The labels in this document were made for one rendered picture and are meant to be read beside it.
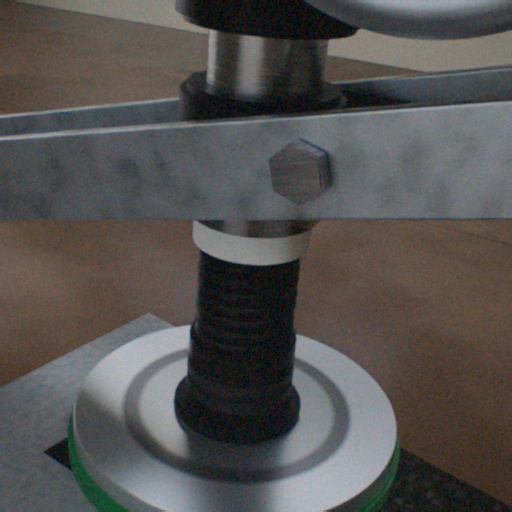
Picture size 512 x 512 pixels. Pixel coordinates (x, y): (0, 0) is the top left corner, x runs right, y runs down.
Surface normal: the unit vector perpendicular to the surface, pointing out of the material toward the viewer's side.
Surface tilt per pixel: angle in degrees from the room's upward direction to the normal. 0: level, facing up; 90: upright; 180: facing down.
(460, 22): 115
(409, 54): 90
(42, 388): 0
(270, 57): 90
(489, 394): 0
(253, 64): 90
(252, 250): 90
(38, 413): 0
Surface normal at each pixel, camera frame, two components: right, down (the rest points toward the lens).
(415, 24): -0.45, 0.70
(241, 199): -0.48, 0.34
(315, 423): 0.08, -0.90
